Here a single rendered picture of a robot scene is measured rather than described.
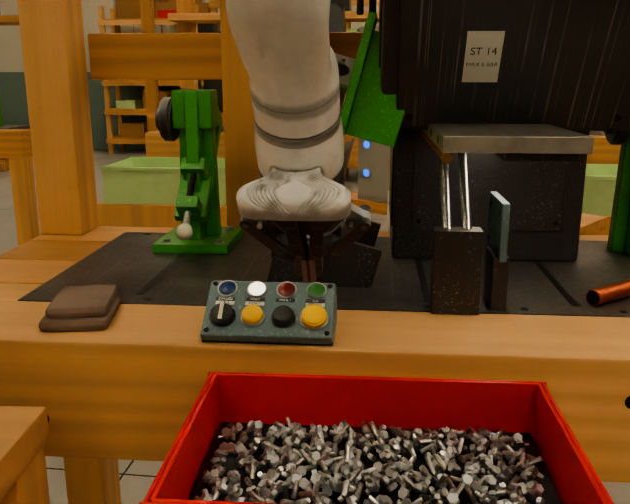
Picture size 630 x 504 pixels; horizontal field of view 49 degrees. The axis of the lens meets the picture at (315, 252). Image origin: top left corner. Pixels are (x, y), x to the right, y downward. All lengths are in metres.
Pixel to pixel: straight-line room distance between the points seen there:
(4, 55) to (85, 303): 12.03
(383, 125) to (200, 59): 0.59
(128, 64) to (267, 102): 0.97
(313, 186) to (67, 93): 0.94
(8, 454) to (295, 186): 0.38
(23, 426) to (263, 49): 0.47
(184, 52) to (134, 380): 0.80
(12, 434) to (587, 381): 0.60
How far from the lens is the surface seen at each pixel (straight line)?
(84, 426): 0.88
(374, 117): 0.95
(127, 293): 0.99
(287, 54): 0.49
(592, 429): 0.84
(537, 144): 0.79
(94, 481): 1.69
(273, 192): 0.55
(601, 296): 0.97
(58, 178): 1.46
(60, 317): 0.87
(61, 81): 1.44
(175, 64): 1.46
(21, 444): 0.76
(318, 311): 0.77
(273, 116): 0.53
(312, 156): 0.55
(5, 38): 12.83
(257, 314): 0.78
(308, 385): 0.66
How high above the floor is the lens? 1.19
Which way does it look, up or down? 14 degrees down
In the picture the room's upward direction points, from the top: straight up
